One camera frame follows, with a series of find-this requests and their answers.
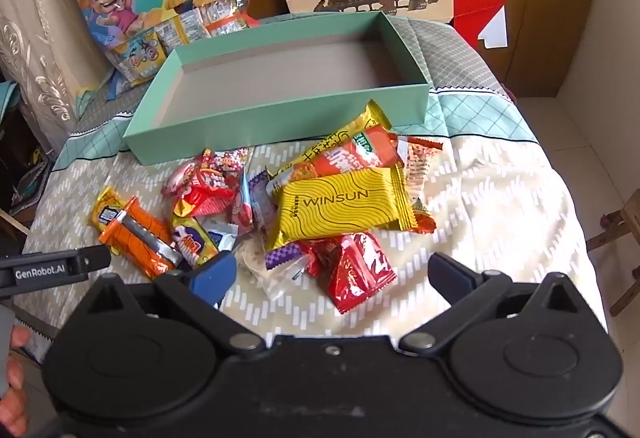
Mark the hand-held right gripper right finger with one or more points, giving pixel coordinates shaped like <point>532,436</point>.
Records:
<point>446,270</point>

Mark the mint green cardboard box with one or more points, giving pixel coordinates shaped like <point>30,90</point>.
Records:
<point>280,68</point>

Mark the purple foil packet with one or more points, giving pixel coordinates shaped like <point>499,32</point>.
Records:
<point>261,195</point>

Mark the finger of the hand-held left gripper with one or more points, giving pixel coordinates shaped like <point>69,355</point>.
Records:
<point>50,268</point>

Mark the orange packet with silver seam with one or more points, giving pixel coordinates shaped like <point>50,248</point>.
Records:
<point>137,238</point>

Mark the red-white patterned candy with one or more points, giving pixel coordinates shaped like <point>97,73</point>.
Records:
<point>222,160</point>

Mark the large yellow wavy-line packet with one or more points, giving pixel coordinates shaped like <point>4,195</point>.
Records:
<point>340,210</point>

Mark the person's left hand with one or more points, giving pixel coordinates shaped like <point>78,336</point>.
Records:
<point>17,378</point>

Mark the shiny red snack packet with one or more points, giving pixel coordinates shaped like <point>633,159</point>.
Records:
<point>357,270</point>

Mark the orange and white snack packet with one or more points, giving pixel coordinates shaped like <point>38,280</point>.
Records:
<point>417,163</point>

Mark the small blue snack packet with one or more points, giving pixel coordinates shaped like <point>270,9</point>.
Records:
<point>118,85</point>

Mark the yellow cartoon snack packet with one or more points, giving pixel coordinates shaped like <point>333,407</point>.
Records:
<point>140,55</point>

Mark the pink slim packet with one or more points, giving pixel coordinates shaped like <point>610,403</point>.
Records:
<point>245,205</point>

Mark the wooden stool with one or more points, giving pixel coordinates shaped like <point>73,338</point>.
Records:
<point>625,228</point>

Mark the small yellow biscuit packet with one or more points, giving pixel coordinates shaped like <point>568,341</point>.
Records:
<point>106,213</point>

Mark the orange-red snack packet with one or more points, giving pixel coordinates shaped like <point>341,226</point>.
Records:
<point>360,155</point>

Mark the long yellow snack bar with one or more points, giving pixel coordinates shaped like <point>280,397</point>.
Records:
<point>352,130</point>

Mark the yellow-green slim packet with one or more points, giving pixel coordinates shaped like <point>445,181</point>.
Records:
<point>195,238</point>

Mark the small blue-white packet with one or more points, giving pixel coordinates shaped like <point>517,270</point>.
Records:
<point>223,239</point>

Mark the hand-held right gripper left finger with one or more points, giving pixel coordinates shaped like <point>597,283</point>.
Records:
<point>216,275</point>

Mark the teal bag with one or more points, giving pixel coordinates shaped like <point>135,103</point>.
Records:
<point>9,98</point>

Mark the white translucent purple-band candy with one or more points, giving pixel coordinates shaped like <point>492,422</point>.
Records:
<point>280,268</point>

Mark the wooden cabinet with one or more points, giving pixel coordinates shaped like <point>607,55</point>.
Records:
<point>565,18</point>

